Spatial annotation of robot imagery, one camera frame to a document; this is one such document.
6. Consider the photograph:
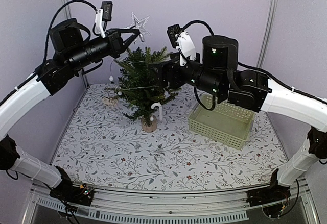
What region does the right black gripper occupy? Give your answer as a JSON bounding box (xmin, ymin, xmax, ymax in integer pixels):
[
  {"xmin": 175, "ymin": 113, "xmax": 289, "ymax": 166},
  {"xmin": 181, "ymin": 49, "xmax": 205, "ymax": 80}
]
[{"xmin": 148, "ymin": 52, "xmax": 225, "ymax": 98}]

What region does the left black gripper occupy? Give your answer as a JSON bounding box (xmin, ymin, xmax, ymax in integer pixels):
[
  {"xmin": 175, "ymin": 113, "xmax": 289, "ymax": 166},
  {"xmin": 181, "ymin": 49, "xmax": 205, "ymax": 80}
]
[{"xmin": 67, "ymin": 28, "xmax": 140, "ymax": 71}]

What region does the silver glitter star ornament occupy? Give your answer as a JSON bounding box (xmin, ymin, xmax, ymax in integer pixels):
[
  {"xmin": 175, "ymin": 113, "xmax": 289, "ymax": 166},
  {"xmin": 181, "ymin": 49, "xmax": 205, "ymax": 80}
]
[{"xmin": 125, "ymin": 12, "xmax": 151, "ymax": 43}]

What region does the white ball light garland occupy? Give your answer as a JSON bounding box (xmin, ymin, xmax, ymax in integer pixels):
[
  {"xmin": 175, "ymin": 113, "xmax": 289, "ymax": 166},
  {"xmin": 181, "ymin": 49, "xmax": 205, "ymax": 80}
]
[{"xmin": 114, "ymin": 58, "xmax": 165, "ymax": 126}]

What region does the small green christmas tree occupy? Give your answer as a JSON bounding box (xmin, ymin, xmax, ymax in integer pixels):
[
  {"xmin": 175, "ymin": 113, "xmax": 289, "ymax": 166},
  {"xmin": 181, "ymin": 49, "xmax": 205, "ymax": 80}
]
[{"xmin": 102, "ymin": 47, "xmax": 178, "ymax": 133}]

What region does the wooden heart ornament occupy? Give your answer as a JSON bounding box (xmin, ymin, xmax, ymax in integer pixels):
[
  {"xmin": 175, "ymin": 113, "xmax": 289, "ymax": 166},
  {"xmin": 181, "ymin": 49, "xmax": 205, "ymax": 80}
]
[{"xmin": 101, "ymin": 96, "xmax": 118, "ymax": 106}]

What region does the pale green plastic basket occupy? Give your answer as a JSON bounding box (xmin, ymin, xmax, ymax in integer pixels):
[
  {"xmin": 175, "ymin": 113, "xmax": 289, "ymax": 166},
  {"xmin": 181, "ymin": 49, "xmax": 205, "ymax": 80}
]
[{"xmin": 188, "ymin": 102, "xmax": 255, "ymax": 150}]

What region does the white candy cane ornament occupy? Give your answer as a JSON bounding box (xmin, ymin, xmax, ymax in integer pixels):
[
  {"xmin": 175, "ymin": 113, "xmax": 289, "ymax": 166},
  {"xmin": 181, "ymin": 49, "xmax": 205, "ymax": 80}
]
[{"xmin": 151, "ymin": 102, "xmax": 163, "ymax": 122}]

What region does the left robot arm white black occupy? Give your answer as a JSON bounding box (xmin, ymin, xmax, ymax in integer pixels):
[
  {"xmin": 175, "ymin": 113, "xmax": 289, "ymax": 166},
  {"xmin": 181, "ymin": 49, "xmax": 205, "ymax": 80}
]
[{"xmin": 1, "ymin": 18, "xmax": 140, "ymax": 201}]

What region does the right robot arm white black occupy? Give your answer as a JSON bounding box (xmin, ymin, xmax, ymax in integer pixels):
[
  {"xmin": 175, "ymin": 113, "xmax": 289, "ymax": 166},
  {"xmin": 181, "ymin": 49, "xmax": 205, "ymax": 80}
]
[{"xmin": 150, "ymin": 35, "xmax": 326, "ymax": 202}]

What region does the floral white tablecloth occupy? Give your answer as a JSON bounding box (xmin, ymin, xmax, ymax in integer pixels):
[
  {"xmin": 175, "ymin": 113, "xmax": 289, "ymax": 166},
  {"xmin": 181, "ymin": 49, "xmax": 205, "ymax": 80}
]
[{"xmin": 53, "ymin": 84, "xmax": 286, "ymax": 191}]

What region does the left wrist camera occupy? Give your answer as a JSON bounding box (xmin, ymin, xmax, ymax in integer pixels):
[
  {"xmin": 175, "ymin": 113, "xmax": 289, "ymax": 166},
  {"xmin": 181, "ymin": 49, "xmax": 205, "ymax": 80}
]
[{"xmin": 94, "ymin": 1, "xmax": 113, "ymax": 38}]

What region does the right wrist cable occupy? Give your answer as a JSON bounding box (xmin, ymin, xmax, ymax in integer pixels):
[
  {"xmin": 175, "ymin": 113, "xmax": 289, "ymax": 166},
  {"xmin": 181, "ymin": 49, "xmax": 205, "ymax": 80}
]
[{"xmin": 178, "ymin": 20, "xmax": 215, "ymax": 38}]

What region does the wrist cable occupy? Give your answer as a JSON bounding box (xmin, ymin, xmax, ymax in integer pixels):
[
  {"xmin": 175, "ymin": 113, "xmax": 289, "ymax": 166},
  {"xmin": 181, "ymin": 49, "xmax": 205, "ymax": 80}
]
[
  {"xmin": 178, "ymin": 20, "xmax": 215, "ymax": 38},
  {"xmin": 42, "ymin": 0, "xmax": 99, "ymax": 64}
]

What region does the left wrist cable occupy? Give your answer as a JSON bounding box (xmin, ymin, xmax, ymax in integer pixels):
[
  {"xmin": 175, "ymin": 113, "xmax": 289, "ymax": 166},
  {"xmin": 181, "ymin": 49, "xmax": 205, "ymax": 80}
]
[{"xmin": 42, "ymin": 0, "xmax": 99, "ymax": 64}]

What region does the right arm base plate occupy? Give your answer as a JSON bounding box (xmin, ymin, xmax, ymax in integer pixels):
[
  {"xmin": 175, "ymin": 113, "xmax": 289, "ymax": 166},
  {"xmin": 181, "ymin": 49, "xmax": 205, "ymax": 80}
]
[{"xmin": 246, "ymin": 187, "xmax": 291, "ymax": 207}]

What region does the front aluminium rail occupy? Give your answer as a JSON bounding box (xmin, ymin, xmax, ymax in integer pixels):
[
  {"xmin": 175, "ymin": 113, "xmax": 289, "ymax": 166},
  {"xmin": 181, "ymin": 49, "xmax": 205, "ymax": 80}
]
[{"xmin": 22, "ymin": 178, "xmax": 320, "ymax": 223}]

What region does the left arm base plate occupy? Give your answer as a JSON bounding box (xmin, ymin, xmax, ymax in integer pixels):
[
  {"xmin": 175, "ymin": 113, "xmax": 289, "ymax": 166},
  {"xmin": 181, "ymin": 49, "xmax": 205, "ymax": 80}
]
[{"xmin": 50, "ymin": 184, "xmax": 94, "ymax": 206}]

